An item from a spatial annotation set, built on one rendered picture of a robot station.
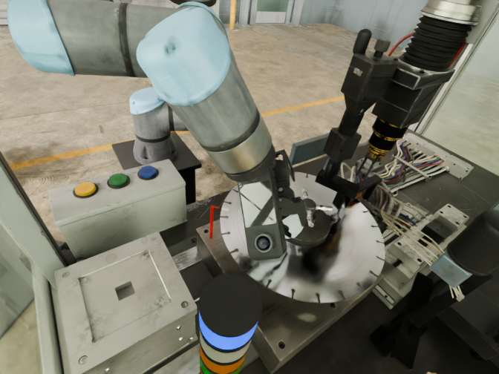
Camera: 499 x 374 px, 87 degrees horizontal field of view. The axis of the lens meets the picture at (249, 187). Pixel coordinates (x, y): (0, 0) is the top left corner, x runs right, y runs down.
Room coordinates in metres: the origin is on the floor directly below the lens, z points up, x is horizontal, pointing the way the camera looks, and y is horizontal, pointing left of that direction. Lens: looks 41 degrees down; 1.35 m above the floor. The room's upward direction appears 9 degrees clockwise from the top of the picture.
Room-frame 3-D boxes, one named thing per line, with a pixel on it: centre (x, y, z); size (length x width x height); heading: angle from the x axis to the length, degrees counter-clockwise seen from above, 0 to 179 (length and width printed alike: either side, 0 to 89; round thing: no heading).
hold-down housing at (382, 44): (0.43, -0.15, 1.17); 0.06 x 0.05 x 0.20; 121
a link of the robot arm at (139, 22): (0.34, 0.11, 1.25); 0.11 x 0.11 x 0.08; 17
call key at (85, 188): (0.40, 0.36, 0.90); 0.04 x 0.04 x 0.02
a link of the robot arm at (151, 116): (0.78, 0.35, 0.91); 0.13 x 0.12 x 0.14; 107
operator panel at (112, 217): (0.44, 0.30, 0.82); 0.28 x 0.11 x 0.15; 130
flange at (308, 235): (0.37, -0.12, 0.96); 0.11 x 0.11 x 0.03
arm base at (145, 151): (0.78, 0.36, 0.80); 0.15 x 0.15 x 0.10
